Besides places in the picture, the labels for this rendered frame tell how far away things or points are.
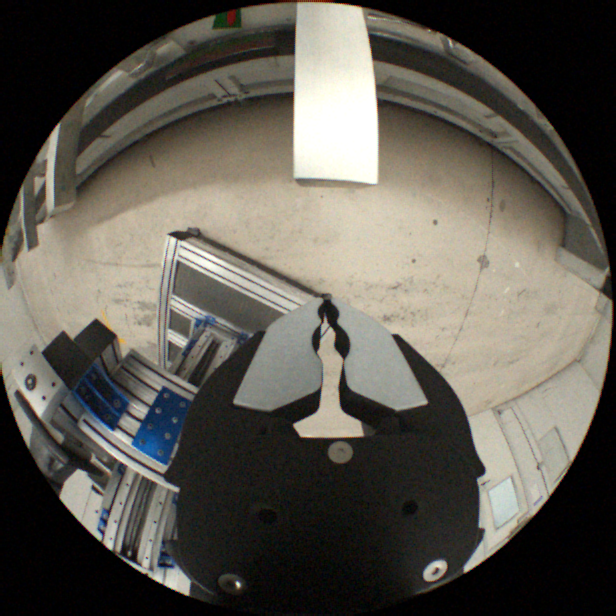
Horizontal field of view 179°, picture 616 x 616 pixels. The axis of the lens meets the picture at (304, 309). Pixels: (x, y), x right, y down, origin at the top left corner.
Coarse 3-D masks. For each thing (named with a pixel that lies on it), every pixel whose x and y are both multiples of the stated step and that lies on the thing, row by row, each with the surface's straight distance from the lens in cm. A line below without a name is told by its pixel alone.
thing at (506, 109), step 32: (256, 32) 39; (288, 32) 38; (384, 32) 40; (416, 32) 44; (160, 64) 45; (416, 64) 44; (448, 64) 43; (480, 64) 49; (96, 96) 62; (128, 96) 51; (480, 96) 51; (512, 96) 52; (96, 128) 62; (544, 128) 61; (576, 192) 94
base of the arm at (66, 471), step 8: (32, 432) 63; (32, 440) 63; (40, 440) 60; (32, 448) 63; (40, 448) 60; (48, 448) 59; (40, 456) 61; (48, 456) 59; (56, 456) 59; (40, 464) 62; (48, 464) 60; (56, 464) 61; (64, 464) 60; (48, 472) 62; (56, 472) 61; (64, 472) 62; (72, 472) 63; (48, 480) 62; (56, 480) 63; (64, 480) 65
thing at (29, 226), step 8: (32, 168) 53; (32, 176) 52; (24, 184) 52; (32, 184) 52; (24, 192) 51; (32, 192) 51; (24, 200) 51; (32, 200) 51; (24, 208) 50; (32, 208) 50; (24, 216) 50; (32, 216) 50; (24, 224) 50; (32, 224) 50; (24, 232) 50; (32, 232) 49; (24, 240) 51; (32, 240) 49; (32, 248) 49
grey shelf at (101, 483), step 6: (96, 456) 320; (96, 462) 323; (102, 462) 328; (102, 468) 331; (108, 468) 331; (90, 474) 325; (90, 480) 310; (96, 480) 333; (102, 480) 339; (108, 480) 345; (96, 486) 299; (102, 486) 331; (102, 492) 289
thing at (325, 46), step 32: (320, 32) 11; (352, 32) 12; (320, 64) 10; (352, 64) 10; (320, 96) 8; (352, 96) 9; (320, 128) 8; (352, 128) 8; (320, 160) 7; (352, 160) 8
